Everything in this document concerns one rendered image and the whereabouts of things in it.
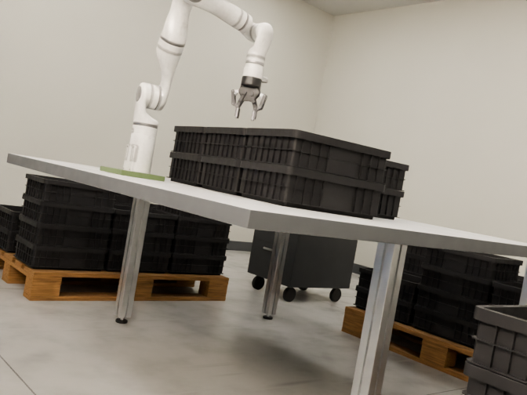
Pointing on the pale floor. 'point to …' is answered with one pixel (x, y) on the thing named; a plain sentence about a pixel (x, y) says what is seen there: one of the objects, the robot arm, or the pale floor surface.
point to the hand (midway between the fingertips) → (245, 115)
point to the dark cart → (305, 262)
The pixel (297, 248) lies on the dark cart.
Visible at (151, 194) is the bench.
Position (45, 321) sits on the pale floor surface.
